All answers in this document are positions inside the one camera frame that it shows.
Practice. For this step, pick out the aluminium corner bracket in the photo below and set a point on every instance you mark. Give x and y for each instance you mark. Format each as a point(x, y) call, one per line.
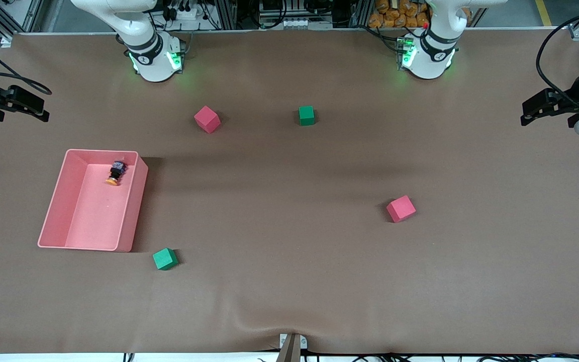
point(6, 41)
point(578, 32)

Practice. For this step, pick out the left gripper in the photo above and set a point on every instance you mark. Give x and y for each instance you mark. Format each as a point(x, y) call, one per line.
point(567, 102)

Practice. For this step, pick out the pile of orange objects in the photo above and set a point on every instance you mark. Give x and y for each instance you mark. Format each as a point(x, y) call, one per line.
point(395, 15)

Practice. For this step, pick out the white terminal block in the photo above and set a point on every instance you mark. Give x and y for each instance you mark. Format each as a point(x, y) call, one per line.
point(294, 23)

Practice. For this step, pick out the pink foam cube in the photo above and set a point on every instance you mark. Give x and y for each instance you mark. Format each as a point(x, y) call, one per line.
point(400, 209)
point(206, 119)

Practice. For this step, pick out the brown table mat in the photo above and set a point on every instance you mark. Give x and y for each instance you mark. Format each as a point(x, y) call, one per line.
point(289, 281)

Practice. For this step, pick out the pink plastic bin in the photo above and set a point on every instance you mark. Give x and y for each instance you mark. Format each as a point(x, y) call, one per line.
point(98, 211)

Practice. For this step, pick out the white power strip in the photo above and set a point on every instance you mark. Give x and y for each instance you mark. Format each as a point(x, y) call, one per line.
point(189, 14)

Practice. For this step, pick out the metal table edge bracket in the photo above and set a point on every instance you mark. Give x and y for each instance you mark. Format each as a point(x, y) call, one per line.
point(289, 352)

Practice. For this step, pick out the green foam cube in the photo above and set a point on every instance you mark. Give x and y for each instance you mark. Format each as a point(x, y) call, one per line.
point(164, 259)
point(306, 115)

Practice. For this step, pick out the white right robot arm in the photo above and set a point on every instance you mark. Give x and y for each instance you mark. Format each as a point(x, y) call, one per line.
point(154, 60)

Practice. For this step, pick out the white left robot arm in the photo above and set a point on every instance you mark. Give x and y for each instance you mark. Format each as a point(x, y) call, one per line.
point(432, 55)

